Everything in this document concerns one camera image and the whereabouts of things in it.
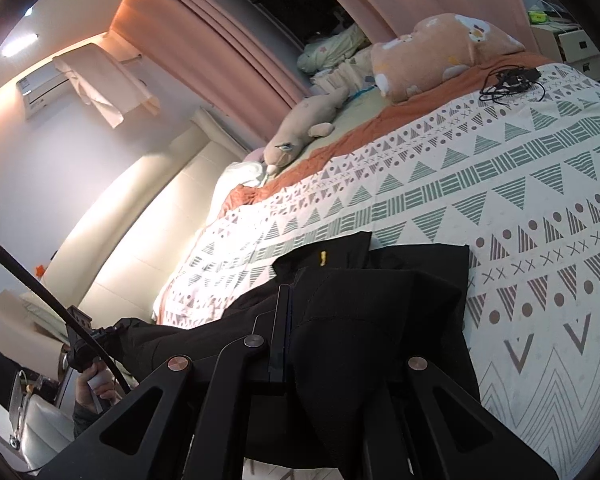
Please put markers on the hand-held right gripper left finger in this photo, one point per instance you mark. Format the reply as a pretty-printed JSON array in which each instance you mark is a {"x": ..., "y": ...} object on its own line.
[{"x": 281, "y": 340}]

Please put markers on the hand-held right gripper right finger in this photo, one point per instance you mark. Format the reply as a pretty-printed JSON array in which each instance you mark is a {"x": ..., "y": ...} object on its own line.
[{"x": 420, "y": 375}]

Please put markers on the black jacket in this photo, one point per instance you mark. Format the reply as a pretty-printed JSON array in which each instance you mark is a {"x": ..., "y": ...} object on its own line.
[{"x": 380, "y": 320}]

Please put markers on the person's left forearm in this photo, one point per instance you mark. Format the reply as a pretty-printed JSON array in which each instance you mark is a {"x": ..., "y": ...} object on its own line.
[{"x": 86, "y": 422}]

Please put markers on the person's left hand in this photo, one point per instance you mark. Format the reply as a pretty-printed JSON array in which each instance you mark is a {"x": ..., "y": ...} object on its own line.
[{"x": 87, "y": 387}]

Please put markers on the small orange object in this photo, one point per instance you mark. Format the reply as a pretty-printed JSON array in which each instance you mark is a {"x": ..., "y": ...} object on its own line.
[{"x": 41, "y": 270}]

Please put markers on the cream padded headboard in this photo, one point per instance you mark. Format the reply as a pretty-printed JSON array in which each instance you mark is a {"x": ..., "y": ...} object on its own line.
[{"x": 140, "y": 220}]

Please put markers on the white pillow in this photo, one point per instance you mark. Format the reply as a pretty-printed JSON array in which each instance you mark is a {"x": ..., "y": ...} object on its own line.
[{"x": 240, "y": 182}]

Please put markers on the patterned white blanket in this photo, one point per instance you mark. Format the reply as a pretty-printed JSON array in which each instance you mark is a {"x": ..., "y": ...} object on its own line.
[{"x": 505, "y": 185}]

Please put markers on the beige plush toy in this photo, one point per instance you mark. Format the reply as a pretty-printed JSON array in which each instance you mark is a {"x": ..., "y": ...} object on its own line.
[{"x": 300, "y": 127}]

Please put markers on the white air conditioner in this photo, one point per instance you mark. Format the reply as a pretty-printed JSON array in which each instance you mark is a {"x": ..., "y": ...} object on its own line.
[{"x": 42, "y": 92}]

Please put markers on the white hanging garment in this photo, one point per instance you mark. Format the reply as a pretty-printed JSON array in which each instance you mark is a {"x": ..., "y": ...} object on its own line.
[{"x": 105, "y": 85}]

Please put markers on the white frilled cloth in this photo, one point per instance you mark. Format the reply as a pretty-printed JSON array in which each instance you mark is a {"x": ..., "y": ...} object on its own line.
[{"x": 345, "y": 75}]

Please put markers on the pale floral quilt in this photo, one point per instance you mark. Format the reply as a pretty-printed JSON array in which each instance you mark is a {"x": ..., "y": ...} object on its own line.
[{"x": 330, "y": 50}]

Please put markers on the ceiling strip light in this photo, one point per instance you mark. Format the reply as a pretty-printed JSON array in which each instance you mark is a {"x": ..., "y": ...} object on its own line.
[{"x": 17, "y": 46}]

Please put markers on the orange plush pillow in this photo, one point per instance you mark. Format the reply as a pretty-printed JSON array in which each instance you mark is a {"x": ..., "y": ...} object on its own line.
[{"x": 440, "y": 50}]

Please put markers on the white nightstand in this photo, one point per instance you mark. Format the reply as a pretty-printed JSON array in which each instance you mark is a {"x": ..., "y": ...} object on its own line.
[{"x": 570, "y": 45}]

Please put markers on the green item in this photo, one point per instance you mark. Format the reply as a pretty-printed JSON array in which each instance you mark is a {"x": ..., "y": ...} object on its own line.
[{"x": 538, "y": 16}]

